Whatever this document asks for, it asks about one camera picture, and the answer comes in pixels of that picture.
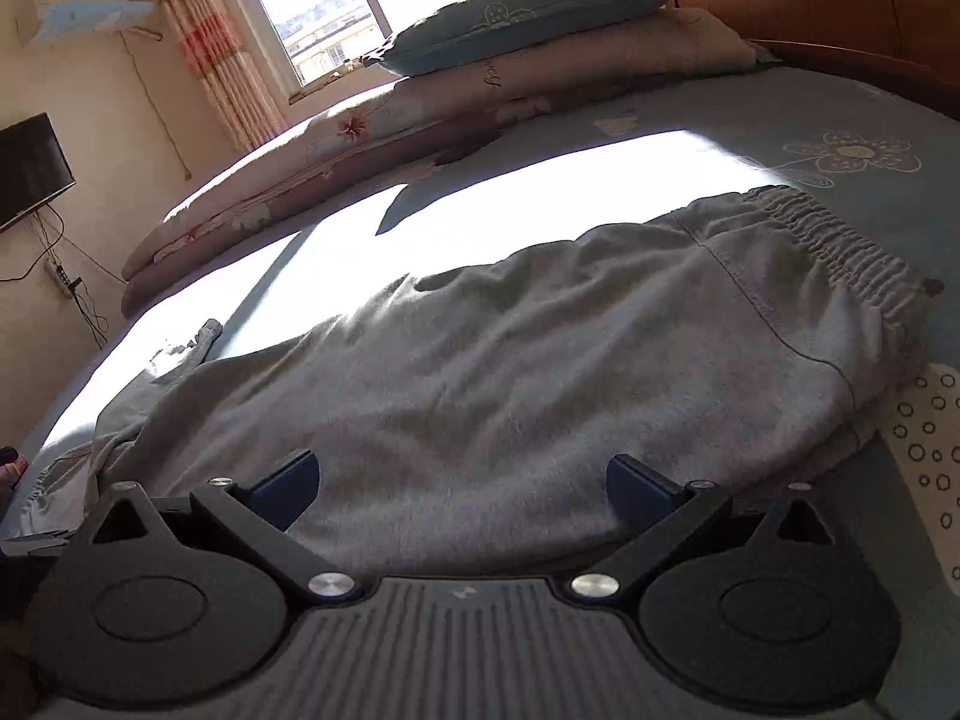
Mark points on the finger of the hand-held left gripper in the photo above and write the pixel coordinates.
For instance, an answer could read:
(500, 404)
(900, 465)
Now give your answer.
(30, 542)

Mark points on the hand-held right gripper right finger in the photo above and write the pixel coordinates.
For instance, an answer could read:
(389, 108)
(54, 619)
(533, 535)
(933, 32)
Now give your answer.
(636, 487)

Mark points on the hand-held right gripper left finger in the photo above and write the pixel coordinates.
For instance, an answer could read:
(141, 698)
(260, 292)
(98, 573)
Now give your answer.
(289, 484)

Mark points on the grey sweatpants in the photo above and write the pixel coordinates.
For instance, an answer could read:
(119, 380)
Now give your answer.
(525, 360)

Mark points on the person's foot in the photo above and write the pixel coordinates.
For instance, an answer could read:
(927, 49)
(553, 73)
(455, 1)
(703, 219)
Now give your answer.
(11, 469)

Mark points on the white power strip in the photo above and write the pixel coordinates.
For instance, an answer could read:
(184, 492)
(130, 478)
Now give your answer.
(64, 276)

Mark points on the bed with teal patterned sheet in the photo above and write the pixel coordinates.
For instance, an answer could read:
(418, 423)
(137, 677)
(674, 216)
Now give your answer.
(900, 240)

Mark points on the black television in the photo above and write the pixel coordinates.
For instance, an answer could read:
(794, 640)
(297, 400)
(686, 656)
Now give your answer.
(30, 172)

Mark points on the folded pink floral quilt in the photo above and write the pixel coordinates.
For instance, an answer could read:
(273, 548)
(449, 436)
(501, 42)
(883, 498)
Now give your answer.
(450, 112)

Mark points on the pink patterned curtain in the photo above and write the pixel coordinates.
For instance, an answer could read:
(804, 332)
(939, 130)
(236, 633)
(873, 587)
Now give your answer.
(217, 52)

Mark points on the window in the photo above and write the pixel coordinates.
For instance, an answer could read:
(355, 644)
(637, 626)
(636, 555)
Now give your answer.
(330, 0)

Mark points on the teal pillow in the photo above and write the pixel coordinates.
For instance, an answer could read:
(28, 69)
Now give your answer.
(525, 11)

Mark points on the covered air conditioner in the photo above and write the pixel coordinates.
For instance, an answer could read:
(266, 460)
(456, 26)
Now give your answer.
(90, 15)

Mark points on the wooden bed headboard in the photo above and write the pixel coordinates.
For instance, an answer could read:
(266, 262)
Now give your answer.
(825, 0)

